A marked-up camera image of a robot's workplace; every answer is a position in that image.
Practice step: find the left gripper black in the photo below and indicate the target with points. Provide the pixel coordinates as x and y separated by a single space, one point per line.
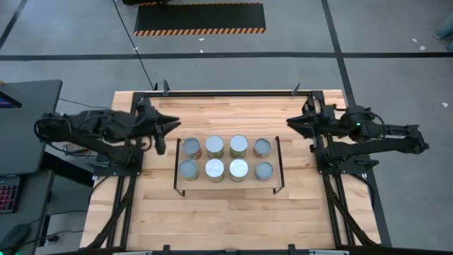
147 120

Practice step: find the person's foot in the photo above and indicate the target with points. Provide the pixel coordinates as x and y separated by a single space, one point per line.
444 30

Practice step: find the black keyboard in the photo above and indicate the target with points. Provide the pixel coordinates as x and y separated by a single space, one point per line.
8 195

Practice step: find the black computer mouse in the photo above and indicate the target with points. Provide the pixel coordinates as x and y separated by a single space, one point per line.
14 236

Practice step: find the red orange label tin can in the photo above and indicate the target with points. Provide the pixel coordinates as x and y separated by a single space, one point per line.
262 146

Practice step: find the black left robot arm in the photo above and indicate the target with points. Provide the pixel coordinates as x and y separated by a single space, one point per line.
88 125

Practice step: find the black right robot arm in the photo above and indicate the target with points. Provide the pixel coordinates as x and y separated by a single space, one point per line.
389 141

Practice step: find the green and red tin can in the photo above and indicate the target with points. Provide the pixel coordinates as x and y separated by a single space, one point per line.
192 147

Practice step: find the black hazard striped floor mat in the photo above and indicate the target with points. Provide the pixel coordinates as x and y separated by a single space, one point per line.
200 16

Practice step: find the silver aluminium bracket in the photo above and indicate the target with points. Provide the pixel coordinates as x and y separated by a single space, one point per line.
132 253
329 252

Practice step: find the black desk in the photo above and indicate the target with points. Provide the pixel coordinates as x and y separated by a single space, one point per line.
21 152

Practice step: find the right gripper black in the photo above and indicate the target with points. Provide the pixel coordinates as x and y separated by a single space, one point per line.
325 122

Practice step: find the yellow green label tin can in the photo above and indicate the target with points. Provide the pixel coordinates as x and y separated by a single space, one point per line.
238 144
238 169

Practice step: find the black computer monitor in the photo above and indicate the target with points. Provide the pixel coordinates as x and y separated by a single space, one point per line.
7 100

